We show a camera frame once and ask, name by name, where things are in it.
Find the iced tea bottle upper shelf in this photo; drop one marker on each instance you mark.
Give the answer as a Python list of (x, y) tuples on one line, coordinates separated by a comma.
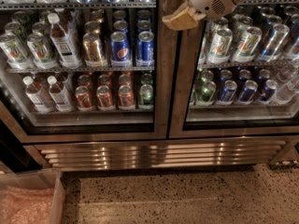
[(64, 41)]

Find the steel fridge bottom grille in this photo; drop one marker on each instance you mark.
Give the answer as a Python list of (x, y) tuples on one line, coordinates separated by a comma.
[(175, 153)]

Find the clear plastic storage bin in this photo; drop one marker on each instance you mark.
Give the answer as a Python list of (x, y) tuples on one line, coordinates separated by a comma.
[(43, 179)]

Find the front right blue Pepsi can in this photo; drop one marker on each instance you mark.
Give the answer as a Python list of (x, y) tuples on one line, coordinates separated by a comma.
[(145, 49)]

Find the orange soda can right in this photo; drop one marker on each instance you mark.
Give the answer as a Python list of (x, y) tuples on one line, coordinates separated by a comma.
[(126, 97)]

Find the silver blue can right door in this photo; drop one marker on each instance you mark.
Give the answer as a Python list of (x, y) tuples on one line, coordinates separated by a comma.
[(270, 47)]

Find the orange soda can middle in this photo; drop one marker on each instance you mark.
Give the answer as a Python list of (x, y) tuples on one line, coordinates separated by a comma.
[(105, 98)]

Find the green soda can lower left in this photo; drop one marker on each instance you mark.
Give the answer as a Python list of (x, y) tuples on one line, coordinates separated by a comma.
[(146, 97)]

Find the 7up can door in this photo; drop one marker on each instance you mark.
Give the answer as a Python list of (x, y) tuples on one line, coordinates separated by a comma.
[(247, 44), (220, 45)]

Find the orange soda can left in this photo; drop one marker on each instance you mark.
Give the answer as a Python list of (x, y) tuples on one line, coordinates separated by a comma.
[(84, 98)]

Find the blue pepsi can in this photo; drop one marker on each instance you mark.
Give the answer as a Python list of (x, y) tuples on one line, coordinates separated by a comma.
[(145, 49), (120, 50)]

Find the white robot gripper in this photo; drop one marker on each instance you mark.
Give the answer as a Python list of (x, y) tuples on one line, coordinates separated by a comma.
[(209, 1)]

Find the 7up can right door left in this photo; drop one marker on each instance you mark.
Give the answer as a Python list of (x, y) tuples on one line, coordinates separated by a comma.
[(220, 45)]

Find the tea bottle lower far left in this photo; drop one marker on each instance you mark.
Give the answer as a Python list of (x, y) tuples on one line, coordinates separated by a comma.
[(38, 95)]

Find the green 7up can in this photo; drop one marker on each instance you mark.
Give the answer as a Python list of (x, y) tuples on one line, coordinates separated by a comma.
[(18, 56), (39, 45)]

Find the green can right door lower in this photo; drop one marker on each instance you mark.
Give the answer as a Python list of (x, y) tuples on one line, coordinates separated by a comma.
[(205, 93)]

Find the pink bubble wrap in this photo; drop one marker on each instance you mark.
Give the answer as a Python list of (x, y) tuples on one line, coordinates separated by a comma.
[(25, 206)]

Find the green 7up can far left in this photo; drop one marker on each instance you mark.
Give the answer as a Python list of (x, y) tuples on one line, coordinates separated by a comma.
[(18, 56)]

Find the orange soda can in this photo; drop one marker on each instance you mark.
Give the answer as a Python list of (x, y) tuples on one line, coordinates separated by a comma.
[(126, 97), (105, 98), (84, 98)]

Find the gold soda can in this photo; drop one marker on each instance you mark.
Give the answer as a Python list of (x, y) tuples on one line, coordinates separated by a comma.
[(94, 53)]

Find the glass fridge door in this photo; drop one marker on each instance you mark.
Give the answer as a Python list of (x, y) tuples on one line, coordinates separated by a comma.
[(32, 127), (279, 117)]

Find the tea bottle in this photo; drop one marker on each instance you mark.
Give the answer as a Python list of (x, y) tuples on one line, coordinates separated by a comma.
[(38, 95), (60, 95)]

